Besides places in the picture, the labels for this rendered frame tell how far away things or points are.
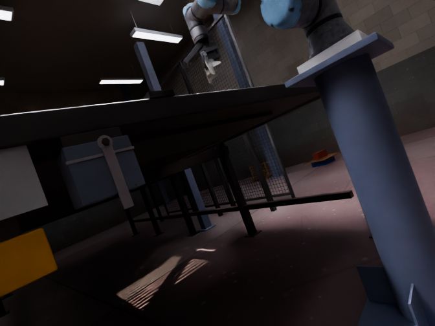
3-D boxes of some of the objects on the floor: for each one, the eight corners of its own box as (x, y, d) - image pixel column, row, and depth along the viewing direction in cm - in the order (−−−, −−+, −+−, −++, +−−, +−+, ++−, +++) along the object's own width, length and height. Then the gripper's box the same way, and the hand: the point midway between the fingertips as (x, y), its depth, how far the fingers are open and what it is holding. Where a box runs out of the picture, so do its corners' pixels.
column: (507, 282, 81) (414, 34, 81) (538, 385, 54) (399, 11, 54) (377, 274, 107) (307, 87, 108) (354, 340, 80) (261, 90, 81)
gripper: (213, 23, 103) (229, 67, 103) (210, 46, 123) (224, 84, 123) (193, 29, 102) (210, 74, 102) (194, 52, 122) (208, 89, 122)
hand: (212, 81), depth 112 cm, fingers open, 14 cm apart
